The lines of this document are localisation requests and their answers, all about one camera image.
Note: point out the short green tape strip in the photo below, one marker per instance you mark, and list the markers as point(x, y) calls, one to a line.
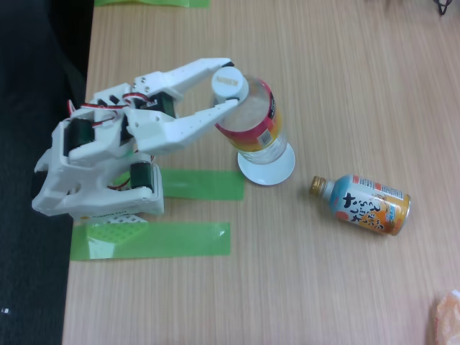
point(201, 185)

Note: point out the orange blue aluminium bottle can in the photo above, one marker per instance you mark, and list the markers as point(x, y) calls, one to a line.
point(370, 205)

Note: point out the green tape at table edge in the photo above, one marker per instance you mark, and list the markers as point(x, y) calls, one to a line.
point(151, 3)

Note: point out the small white round plate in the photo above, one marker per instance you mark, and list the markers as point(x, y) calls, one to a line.
point(266, 174)

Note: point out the clear plastic bottle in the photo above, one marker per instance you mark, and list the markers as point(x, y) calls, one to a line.
point(251, 111)

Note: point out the long green tape strip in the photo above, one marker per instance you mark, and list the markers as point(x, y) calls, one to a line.
point(161, 240)

